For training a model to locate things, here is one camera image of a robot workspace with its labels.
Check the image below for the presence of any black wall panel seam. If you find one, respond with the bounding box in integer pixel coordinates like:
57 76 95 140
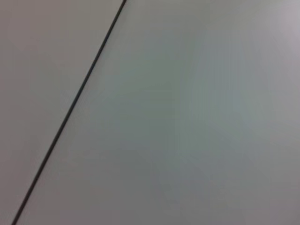
10 0 128 225

